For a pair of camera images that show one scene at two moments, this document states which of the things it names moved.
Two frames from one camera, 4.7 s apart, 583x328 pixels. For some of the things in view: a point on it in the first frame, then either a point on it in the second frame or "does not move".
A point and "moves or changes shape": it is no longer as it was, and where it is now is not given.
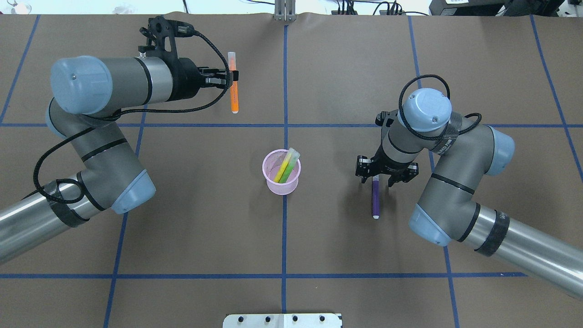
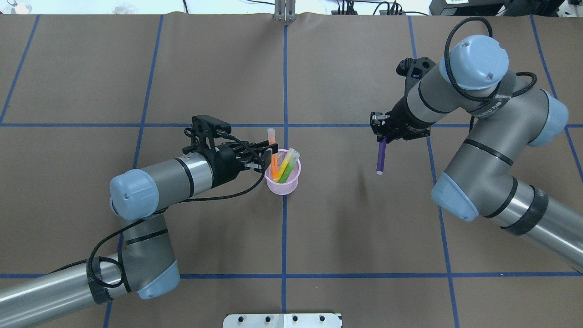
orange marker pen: (234, 94) → (274, 165)
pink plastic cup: (271, 163) does not move
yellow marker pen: (281, 169) does not move
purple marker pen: (375, 196) moves or changes shape
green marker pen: (294, 157) does not move
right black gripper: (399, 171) → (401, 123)
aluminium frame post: (285, 10) does not move
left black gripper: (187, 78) → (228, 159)
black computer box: (496, 7) does not move
